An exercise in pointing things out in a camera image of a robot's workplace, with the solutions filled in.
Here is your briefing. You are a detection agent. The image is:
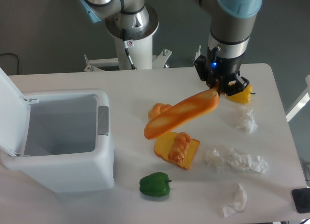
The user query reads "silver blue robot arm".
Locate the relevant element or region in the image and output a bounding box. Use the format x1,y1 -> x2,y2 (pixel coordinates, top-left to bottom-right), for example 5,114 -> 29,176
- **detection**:
79,0 -> 262,96

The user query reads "white trash can lid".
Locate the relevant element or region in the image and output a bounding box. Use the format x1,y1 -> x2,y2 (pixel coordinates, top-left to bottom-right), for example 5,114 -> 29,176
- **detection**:
0,70 -> 39,157

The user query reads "green bell pepper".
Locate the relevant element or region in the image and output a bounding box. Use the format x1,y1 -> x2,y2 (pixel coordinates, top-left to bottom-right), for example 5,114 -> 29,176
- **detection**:
139,172 -> 171,197

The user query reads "white trash can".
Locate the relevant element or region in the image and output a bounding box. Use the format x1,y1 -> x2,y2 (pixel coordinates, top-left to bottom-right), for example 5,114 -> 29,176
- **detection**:
0,89 -> 114,192

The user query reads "black device at edge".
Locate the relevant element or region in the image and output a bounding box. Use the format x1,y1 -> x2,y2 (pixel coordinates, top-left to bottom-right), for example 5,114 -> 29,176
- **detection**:
291,188 -> 310,213

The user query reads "white frame at right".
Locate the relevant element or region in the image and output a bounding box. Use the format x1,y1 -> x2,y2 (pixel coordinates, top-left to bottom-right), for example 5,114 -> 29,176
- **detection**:
285,75 -> 310,122

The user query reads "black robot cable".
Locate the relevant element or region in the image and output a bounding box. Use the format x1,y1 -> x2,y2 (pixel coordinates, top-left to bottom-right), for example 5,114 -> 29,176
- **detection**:
122,29 -> 137,70

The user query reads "crumpled white tissue upper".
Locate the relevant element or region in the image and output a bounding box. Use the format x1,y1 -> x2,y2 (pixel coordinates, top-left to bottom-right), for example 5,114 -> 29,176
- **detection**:
232,108 -> 258,134

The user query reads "crumpled white tissue lower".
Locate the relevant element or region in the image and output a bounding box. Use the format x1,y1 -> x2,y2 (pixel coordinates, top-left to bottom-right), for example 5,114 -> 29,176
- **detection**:
220,183 -> 248,218

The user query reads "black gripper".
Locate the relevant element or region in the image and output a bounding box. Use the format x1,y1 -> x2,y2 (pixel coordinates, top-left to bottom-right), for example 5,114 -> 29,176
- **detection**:
194,47 -> 249,96

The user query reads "crumpled white tissue small middle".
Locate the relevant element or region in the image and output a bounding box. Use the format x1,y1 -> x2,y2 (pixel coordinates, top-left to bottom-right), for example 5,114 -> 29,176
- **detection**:
204,148 -> 224,172

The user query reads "yellow bell pepper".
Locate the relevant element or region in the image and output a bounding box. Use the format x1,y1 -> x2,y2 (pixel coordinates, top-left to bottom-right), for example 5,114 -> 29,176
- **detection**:
226,84 -> 255,104

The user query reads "round knotted bread roll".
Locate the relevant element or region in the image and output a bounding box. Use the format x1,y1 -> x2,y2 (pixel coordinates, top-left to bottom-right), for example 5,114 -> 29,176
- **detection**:
148,103 -> 172,120

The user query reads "black floor cable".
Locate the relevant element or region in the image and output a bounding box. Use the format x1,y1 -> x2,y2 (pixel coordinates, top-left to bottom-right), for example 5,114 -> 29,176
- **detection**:
0,53 -> 21,74

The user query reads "crumpled white tissue large middle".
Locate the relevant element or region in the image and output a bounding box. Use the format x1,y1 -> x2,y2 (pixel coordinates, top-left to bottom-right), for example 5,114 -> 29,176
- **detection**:
225,148 -> 269,174

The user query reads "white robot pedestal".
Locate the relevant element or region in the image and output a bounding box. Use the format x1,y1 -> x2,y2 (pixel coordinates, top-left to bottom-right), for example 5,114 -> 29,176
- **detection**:
83,13 -> 172,72

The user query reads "long orange baguette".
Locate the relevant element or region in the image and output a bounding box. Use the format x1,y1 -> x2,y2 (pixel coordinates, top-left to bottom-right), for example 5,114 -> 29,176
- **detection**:
144,86 -> 219,140

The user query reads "small braided bread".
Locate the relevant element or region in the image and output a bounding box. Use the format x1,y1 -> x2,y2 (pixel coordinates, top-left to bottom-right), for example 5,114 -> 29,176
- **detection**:
168,132 -> 192,163

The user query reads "yellow toast slice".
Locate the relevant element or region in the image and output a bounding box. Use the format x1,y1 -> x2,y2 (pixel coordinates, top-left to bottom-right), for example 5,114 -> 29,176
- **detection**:
154,132 -> 200,170

